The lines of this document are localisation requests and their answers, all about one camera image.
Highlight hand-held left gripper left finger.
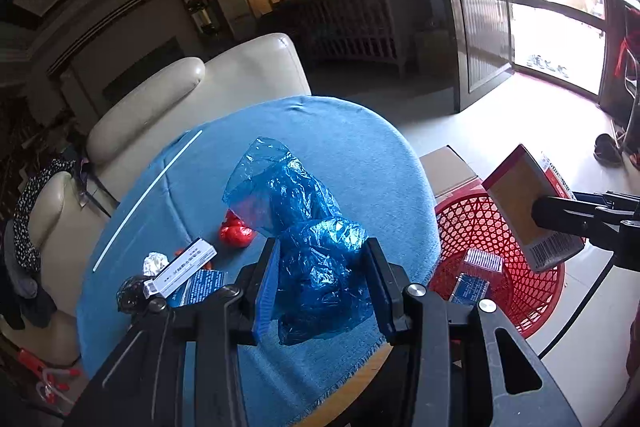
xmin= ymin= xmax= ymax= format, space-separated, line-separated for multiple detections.
xmin=62 ymin=237 xmax=281 ymax=427

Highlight blue tablecloth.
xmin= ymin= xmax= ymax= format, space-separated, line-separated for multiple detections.
xmin=75 ymin=96 xmax=443 ymax=425

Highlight black polka dot cloth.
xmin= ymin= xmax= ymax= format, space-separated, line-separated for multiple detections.
xmin=11 ymin=157 xmax=81 ymax=273

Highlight red white plastic item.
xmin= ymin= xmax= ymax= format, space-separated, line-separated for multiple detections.
xmin=17 ymin=347 xmax=81 ymax=408

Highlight cream leather sofa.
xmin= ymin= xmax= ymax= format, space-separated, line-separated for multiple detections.
xmin=37 ymin=33 xmax=313 ymax=368

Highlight blue plastic bag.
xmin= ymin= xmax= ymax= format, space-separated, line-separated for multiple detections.
xmin=222 ymin=137 xmax=381 ymax=347

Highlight crumpled foil ball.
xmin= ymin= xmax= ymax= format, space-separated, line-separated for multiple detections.
xmin=143 ymin=252 xmax=173 ymax=278

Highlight white standing air conditioner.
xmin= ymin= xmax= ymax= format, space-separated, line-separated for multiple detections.
xmin=214 ymin=0 xmax=258 ymax=42

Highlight brown cardboard box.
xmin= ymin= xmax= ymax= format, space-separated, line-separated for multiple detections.
xmin=419 ymin=145 xmax=483 ymax=200

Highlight dark wooden door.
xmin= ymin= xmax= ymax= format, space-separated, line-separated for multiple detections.
xmin=417 ymin=0 xmax=516 ymax=112

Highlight red and white cardboard box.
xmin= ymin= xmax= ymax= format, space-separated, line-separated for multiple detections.
xmin=482 ymin=143 xmax=586 ymax=273

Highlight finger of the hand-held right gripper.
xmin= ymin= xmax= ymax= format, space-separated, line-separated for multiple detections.
xmin=531 ymin=195 xmax=606 ymax=240

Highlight wooden slatted crib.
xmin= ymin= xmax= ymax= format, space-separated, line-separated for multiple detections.
xmin=272 ymin=0 xmax=426 ymax=78

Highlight dark shoe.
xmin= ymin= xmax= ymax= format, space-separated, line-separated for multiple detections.
xmin=593 ymin=133 xmax=626 ymax=165

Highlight clear plastic packet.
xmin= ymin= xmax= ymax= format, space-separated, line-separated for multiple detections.
xmin=462 ymin=248 xmax=505 ymax=275

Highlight red plastic bag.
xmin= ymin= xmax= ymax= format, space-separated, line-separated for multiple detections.
xmin=218 ymin=209 xmax=256 ymax=250

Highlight glass display shelf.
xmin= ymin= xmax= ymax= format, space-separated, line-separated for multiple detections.
xmin=180 ymin=0 xmax=221 ymax=35

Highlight dark cloth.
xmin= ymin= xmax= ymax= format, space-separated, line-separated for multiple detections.
xmin=0 ymin=217 xmax=57 ymax=330

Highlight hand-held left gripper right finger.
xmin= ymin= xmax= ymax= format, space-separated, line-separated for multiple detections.
xmin=361 ymin=237 xmax=583 ymax=427

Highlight blue foil packet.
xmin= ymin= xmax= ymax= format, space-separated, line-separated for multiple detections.
xmin=167 ymin=268 xmax=228 ymax=308

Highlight thin white stick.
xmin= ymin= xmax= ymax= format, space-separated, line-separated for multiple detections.
xmin=92 ymin=129 xmax=203 ymax=273

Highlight small blue box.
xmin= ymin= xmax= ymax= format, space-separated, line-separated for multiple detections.
xmin=450 ymin=272 xmax=488 ymax=305

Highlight black cable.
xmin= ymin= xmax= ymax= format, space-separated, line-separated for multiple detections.
xmin=537 ymin=252 xmax=621 ymax=358

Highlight red plastic basket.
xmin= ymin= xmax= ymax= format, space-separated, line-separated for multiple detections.
xmin=429 ymin=189 xmax=566 ymax=340

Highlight white paper box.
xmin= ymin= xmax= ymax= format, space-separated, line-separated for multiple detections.
xmin=144 ymin=239 xmax=218 ymax=300

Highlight black plastic bag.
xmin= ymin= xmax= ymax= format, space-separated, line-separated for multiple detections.
xmin=116 ymin=274 xmax=151 ymax=313

